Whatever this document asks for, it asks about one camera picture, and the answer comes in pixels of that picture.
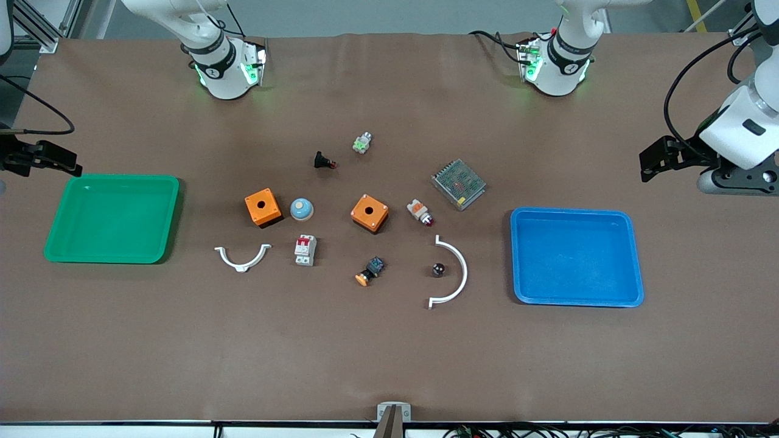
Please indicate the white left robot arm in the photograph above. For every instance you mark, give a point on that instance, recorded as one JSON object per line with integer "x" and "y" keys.
{"x": 739, "y": 131}

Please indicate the large white curved bracket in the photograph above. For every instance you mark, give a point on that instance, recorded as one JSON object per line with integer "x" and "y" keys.
{"x": 460, "y": 277}

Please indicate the blue dome push button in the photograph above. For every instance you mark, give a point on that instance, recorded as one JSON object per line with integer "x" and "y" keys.
{"x": 301, "y": 209}

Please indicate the green white push button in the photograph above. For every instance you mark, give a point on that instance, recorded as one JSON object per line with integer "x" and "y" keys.
{"x": 363, "y": 143}

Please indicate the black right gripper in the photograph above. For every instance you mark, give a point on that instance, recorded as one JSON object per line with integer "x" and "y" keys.
{"x": 12, "y": 154}

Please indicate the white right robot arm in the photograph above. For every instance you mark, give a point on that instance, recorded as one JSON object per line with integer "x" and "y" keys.
{"x": 222, "y": 67}

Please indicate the black switch red tip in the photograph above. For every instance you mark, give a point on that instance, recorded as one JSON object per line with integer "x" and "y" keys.
{"x": 323, "y": 160}

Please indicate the red indicator lamp orange collar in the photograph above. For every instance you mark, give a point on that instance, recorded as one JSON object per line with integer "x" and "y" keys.
{"x": 420, "y": 212}

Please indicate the white red circuit breaker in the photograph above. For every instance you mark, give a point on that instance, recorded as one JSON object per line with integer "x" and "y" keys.
{"x": 305, "y": 250}

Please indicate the aluminium frame profile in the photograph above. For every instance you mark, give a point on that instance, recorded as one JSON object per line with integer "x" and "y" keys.
{"x": 42, "y": 27}

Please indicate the blue plastic tray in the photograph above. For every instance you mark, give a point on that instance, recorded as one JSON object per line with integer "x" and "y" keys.
{"x": 576, "y": 257}

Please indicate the small white curved bracket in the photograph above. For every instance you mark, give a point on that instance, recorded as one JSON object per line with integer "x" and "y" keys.
{"x": 242, "y": 263}

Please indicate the orange push button switch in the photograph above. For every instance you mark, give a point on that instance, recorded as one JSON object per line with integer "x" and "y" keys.
{"x": 370, "y": 272}

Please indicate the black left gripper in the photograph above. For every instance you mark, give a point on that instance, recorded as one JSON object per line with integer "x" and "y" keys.
{"x": 688, "y": 154}

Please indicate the aluminium frame bracket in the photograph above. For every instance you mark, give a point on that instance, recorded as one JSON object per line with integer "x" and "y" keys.
{"x": 741, "y": 33}

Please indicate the orange button box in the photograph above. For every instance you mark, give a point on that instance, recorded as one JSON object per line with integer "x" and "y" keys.
{"x": 369, "y": 213}
{"x": 263, "y": 207}

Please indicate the grey table edge clamp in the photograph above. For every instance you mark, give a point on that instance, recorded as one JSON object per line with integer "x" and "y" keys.
{"x": 394, "y": 413}

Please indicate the green plastic tray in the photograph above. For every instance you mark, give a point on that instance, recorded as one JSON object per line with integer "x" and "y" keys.
{"x": 112, "y": 218}

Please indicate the metal mesh power supply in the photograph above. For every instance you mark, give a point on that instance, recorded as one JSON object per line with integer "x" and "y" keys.
{"x": 458, "y": 184}

